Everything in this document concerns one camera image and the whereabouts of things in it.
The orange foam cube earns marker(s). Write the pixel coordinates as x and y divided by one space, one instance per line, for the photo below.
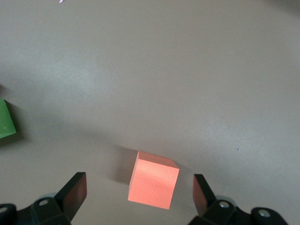
153 182

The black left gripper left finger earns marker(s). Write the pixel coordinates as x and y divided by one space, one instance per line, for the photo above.
70 197

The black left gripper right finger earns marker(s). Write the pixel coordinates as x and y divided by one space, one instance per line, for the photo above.
211 211

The green foam cube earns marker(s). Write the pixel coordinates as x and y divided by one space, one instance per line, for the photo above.
5 119

